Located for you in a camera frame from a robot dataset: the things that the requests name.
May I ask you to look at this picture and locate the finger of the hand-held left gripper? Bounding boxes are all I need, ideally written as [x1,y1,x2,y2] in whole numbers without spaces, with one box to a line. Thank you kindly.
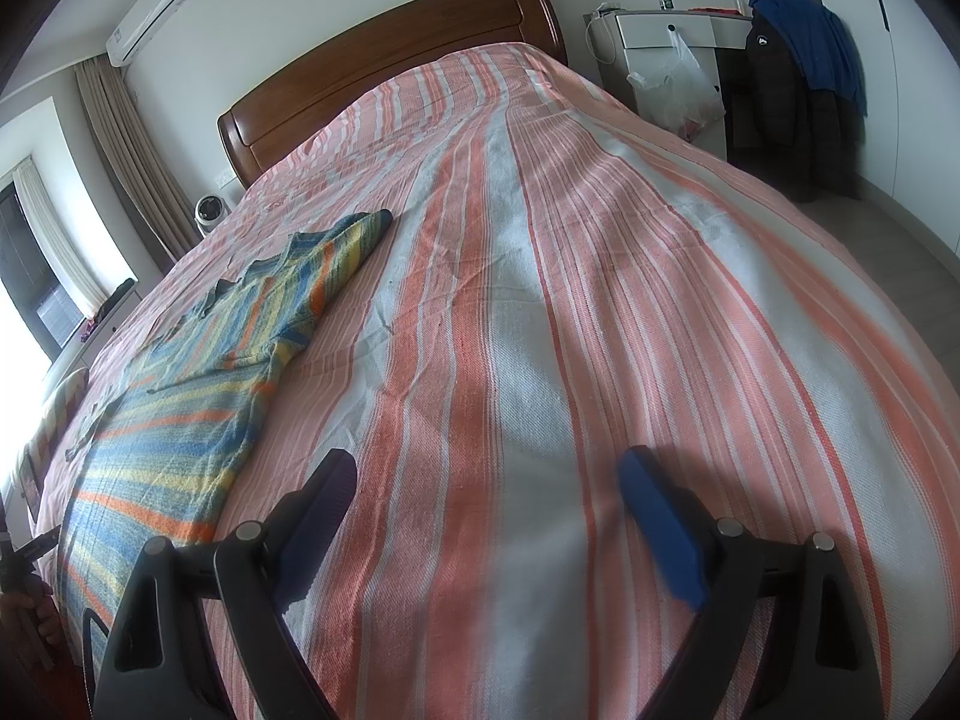
[13,529,61,562]

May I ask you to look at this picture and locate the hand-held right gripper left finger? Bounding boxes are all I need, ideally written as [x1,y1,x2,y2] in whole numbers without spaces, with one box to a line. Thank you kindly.
[91,447,359,720]

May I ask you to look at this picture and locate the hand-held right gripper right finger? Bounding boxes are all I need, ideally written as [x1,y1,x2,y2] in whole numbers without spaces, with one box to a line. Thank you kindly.
[616,445,871,720]

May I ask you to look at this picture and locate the striped knit sweater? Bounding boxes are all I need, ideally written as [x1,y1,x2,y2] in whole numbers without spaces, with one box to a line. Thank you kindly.
[56,208,395,635]

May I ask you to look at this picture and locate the dark clothes on sill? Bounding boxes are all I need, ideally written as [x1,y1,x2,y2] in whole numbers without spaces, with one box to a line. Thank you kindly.
[94,277,140,316]

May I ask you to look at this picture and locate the person's left hand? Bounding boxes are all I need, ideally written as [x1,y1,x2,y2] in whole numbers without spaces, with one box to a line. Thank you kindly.
[0,589,62,674]

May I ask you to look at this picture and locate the black smartphone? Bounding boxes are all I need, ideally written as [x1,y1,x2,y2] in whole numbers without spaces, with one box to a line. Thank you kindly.
[11,442,43,520]

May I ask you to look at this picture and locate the striped pillow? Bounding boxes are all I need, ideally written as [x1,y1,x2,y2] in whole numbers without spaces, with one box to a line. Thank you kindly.
[30,367,90,482]

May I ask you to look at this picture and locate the white window seat cabinet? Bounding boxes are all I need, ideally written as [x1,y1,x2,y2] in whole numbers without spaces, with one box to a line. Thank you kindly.
[52,281,145,377]

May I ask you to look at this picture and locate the bed with pink striped sheet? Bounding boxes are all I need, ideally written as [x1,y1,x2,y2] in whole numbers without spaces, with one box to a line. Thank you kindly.
[30,43,960,720]

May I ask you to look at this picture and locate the window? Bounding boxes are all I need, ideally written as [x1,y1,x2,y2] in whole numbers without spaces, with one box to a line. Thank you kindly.
[0,165,85,362]

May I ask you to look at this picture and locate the white sheer curtain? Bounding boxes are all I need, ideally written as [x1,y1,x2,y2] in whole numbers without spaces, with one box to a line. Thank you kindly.
[11,157,107,317]

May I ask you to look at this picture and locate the white desk fan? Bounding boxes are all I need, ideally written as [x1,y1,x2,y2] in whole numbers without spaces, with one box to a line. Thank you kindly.
[193,195,230,234]

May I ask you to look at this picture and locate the brown curtain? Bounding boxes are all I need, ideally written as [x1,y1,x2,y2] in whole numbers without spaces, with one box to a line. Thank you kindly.
[73,56,204,260]

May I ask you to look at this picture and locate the black jacket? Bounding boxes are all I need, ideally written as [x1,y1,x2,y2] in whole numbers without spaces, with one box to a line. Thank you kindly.
[739,7,865,204]

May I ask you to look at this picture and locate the clear plastic bag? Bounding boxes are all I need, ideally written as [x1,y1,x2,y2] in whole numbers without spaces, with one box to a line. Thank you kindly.
[626,30,728,143]

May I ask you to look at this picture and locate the wooden headboard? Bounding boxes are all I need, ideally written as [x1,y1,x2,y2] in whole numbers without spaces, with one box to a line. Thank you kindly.
[217,0,569,189]

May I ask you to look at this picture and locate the white desk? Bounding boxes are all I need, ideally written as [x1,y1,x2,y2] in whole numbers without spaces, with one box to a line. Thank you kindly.
[615,9,760,158]

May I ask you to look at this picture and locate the blue garment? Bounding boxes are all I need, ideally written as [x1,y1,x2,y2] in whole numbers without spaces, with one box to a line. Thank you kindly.
[748,0,869,118]

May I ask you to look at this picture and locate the white wardrobe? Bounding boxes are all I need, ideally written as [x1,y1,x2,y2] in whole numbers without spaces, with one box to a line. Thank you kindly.
[754,0,960,257]

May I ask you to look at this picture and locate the white air conditioner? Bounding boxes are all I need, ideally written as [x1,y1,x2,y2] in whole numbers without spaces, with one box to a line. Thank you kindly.
[105,0,204,68]

